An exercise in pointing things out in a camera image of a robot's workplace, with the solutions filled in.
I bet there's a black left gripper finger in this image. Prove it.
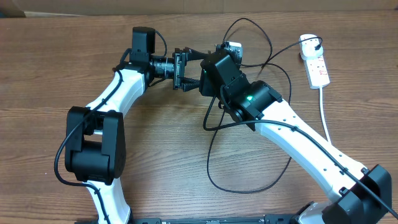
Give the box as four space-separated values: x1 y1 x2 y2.
181 77 200 92
185 47 209 61

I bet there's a black charging cable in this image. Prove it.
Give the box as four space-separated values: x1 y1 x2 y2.
206 17 323 195

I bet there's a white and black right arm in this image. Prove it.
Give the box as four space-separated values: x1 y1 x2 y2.
200 50 397 223

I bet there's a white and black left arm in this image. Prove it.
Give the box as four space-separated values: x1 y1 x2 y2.
53 27 207 223

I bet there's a white charger plug adapter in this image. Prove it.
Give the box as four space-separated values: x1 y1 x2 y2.
299 34 323 60

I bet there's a white power strip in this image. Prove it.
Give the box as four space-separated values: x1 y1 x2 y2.
304 56 330 89

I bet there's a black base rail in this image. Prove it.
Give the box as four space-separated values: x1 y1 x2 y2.
74 213 299 224

